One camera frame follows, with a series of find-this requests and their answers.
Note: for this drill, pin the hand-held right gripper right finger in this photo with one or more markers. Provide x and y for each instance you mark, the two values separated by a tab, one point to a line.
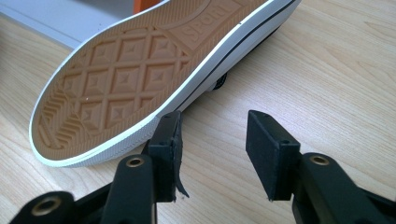
267	155

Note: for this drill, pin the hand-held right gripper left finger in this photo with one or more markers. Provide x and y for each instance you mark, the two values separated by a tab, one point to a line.
162	161

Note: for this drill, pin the black canvas sneaker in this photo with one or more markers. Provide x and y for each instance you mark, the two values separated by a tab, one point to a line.
124	77

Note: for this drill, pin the white two-tier shoe rack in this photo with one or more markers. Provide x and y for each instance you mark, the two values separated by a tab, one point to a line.
56	21

